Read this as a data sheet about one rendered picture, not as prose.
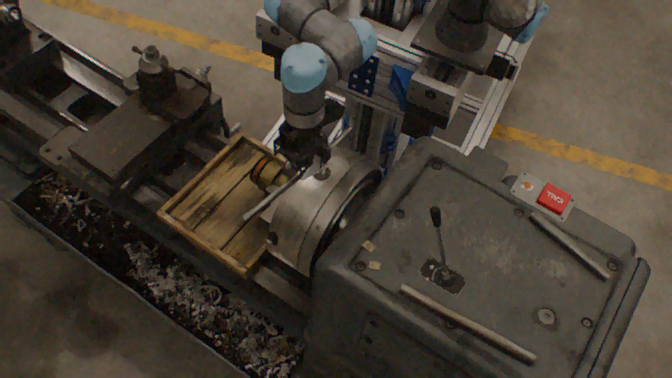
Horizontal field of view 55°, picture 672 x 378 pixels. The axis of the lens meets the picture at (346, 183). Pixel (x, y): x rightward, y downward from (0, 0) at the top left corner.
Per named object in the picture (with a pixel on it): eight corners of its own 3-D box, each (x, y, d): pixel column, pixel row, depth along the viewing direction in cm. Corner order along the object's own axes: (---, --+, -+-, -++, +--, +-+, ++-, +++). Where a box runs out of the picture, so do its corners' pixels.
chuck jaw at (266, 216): (310, 204, 155) (280, 233, 147) (307, 217, 158) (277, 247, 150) (272, 181, 158) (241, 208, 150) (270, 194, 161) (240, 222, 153)
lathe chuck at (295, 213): (366, 202, 178) (377, 135, 151) (298, 291, 163) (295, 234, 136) (339, 185, 180) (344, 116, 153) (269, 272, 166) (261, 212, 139)
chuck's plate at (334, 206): (377, 209, 177) (389, 142, 150) (309, 299, 162) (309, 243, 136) (366, 202, 178) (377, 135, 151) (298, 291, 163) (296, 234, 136)
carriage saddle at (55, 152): (225, 110, 201) (224, 97, 196) (114, 211, 176) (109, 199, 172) (152, 66, 209) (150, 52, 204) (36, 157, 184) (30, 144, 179)
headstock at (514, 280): (591, 323, 171) (664, 249, 139) (515, 484, 146) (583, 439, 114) (399, 207, 186) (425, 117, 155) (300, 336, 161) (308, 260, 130)
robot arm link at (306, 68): (340, 55, 107) (302, 83, 104) (337, 98, 116) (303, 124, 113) (307, 30, 110) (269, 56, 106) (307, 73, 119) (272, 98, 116)
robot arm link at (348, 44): (338, -4, 117) (293, 27, 112) (384, 29, 113) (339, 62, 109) (337, 28, 124) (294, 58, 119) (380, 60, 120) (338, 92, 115)
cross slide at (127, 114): (219, 95, 196) (218, 84, 193) (114, 187, 174) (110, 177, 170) (176, 70, 201) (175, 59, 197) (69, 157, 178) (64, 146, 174)
